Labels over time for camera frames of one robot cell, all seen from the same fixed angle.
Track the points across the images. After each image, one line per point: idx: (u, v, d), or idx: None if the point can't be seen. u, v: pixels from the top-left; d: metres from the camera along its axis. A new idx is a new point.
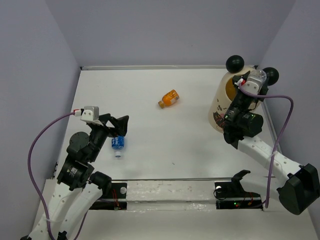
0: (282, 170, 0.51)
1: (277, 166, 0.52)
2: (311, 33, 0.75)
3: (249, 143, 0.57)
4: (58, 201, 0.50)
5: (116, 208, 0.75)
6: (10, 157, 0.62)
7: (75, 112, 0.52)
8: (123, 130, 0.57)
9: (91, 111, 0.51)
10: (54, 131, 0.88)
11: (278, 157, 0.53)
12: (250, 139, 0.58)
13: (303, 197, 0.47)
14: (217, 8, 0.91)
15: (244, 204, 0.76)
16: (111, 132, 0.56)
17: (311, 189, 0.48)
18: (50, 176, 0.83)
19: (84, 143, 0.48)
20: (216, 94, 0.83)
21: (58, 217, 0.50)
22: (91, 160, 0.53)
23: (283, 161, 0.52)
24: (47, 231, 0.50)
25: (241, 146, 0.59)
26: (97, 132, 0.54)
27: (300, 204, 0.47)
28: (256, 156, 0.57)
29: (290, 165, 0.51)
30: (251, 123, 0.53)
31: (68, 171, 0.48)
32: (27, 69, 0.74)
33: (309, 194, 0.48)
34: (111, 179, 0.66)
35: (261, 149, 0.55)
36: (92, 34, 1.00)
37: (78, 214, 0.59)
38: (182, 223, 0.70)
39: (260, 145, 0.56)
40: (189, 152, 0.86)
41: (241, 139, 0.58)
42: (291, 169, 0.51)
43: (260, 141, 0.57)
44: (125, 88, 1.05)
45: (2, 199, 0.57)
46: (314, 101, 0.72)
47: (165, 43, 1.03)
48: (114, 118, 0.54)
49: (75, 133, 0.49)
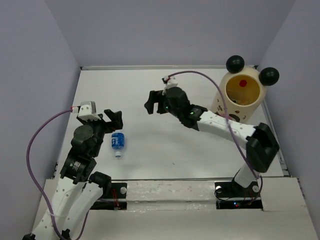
0: (240, 135, 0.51)
1: (236, 133, 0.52)
2: (310, 32, 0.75)
3: (207, 121, 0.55)
4: (62, 196, 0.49)
5: (116, 208, 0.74)
6: (9, 157, 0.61)
7: (72, 109, 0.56)
8: (120, 124, 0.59)
9: (88, 105, 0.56)
10: (54, 131, 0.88)
11: (233, 125, 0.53)
12: (206, 116, 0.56)
13: (267, 156, 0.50)
14: (217, 8, 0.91)
15: (244, 204, 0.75)
16: (109, 127, 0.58)
17: (270, 144, 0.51)
18: (51, 176, 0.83)
19: (89, 135, 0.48)
20: (216, 94, 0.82)
21: (62, 212, 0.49)
22: (94, 155, 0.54)
23: (239, 127, 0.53)
24: (51, 226, 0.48)
25: (201, 126, 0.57)
26: (97, 127, 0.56)
27: (264, 161, 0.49)
28: (216, 131, 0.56)
29: (246, 128, 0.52)
30: (168, 94, 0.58)
31: (71, 165, 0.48)
32: (27, 69, 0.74)
33: (270, 150, 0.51)
34: (111, 179, 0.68)
35: (216, 121, 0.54)
36: (92, 34, 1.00)
37: (81, 211, 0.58)
38: (182, 223, 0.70)
39: (217, 120, 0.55)
40: (190, 151, 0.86)
41: (198, 119, 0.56)
42: (248, 133, 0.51)
43: (216, 116, 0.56)
44: (125, 88, 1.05)
45: (2, 199, 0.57)
46: (314, 101, 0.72)
47: (164, 43, 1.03)
48: (110, 111, 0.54)
49: (79, 126, 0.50)
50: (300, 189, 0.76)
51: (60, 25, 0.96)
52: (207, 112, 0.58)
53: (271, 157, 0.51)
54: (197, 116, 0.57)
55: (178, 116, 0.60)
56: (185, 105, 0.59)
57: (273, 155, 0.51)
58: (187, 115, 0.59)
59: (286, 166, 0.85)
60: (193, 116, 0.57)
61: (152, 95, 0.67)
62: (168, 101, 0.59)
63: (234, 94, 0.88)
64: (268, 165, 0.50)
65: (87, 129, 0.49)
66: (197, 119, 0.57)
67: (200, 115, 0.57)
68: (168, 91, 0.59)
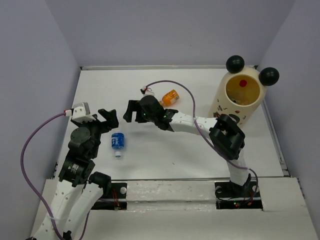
0: (205, 128, 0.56)
1: (201, 126, 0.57)
2: (310, 32, 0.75)
3: (177, 121, 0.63)
4: (61, 199, 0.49)
5: (116, 208, 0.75)
6: (9, 157, 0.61)
7: (66, 112, 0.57)
8: (115, 122, 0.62)
9: (81, 107, 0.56)
10: (53, 131, 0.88)
11: (200, 120, 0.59)
12: (177, 117, 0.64)
13: (232, 143, 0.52)
14: (217, 8, 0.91)
15: (244, 204, 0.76)
16: (104, 126, 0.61)
17: (234, 133, 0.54)
18: (51, 176, 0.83)
19: (85, 138, 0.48)
20: (216, 94, 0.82)
21: (63, 215, 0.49)
22: (93, 156, 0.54)
23: (204, 121, 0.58)
24: (52, 230, 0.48)
25: (174, 126, 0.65)
26: (93, 127, 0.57)
27: (231, 148, 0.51)
28: (187, 129, 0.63)
29: (210, 121, 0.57)
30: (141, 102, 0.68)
31: (69, 168, 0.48)
32: (27, 69, 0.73)
33: (235, 137, 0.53)
34: (110, 178, 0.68)
35: (185, 120, 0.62)
36: (92, 34, 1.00)
37: (82, 213, 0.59)
38: (182, 223, 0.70)
39: (185, 118, 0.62)
40: (189, 151, 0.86)
41: (170, 120, 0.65)
42: (211, 124, 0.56)
43: (184, 115, 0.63)
44: (125, 88, 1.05)
45: (2, 199, 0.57)
46: (314, 101, 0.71)
47: (164, 43, 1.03)
48: (102, 111, 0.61)
49: (75, 128, 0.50)
50: (300, 189, 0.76)
51: (59, 25, 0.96)
52: (178, 113, 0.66)
53: (237, 144, 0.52)
54: (170, 118, 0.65)
55: (154, 120, 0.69)
56: (158, 110, 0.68)
57: (240, 142, 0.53)
58: (161, 119, 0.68)
59: (286, 166, 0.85)
60: (166, 119, 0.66)
61: (131, 104, 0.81)
62: (143, 108, 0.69)
63: (234, 93, 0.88)
64: (234, 152, 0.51)
65: (84, 131, 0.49)
66: (169, 120, 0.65)
67: (172, 117, 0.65)
68: (141, 100, 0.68)
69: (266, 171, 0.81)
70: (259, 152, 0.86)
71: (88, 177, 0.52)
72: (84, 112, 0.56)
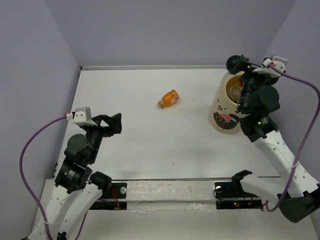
0: (299, 185, 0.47)
1: (295, 179, 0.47)
2: (311, 32, 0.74)
3: (271, 145, 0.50)
4: (56, 204, 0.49)
5: (116, 208, 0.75)
6: (9, 158, 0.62)
7: (66, 116, 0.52)
8: (117, 127, 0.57)
9: (83, 112, 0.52)
10: (54, 131, 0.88)
11: (298, 169, 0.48)
12: (272, 139, 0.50)
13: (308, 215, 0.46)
14: (217, 8, 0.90)
15: (244, 204, 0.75)
16: (107, 131, 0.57)
17: None
18: (51, 176, 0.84)
19: (83, 145, 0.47)
20: (216, 94, 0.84)
21: (56, 220, 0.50)
22: (91, 162, 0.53)
23: (303, 176, 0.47)
24: (45, 233, 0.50)
25: (260, 143, 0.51)
26: (94, 133, 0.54)
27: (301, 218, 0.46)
28: (274, 161, 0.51)
29: (309, 182, 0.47)
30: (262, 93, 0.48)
31: (65, 174, 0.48)
32: (27, 70, 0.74)
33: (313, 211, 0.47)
34: (111, 179, 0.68)
35: (284, 157, 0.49)
36: (91, 33, 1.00)
37: (79, 213, 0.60)
38: (181, 223, 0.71)
39: (282, 150, 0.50)
40: (189, 150, 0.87)
41: (263, 136, 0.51)
42: (307, 187, 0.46)
43: (283, 145, 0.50)
44: (125, 88, 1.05)
45: (2, 200, 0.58)
46: (315, 102, 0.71)
47: (164, 44, 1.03)
48: (106, 117, 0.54)
49: (73, 135, 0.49)
50: None
51: (59, 26, 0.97)
52: (277, 134, 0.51)
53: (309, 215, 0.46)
54: (263, 129, 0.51)
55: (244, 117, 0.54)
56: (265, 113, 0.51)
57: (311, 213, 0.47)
58: (252, 121, 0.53)
59: None
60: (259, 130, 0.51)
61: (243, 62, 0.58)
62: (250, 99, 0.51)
63: (237, 88, 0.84)
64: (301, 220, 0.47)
65: (82, 139, 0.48)
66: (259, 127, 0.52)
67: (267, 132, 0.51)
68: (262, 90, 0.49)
69: (266, 171, 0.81)
70: (258, 152, 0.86)
71: (85, 182, 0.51)
72: (84, 117, 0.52)
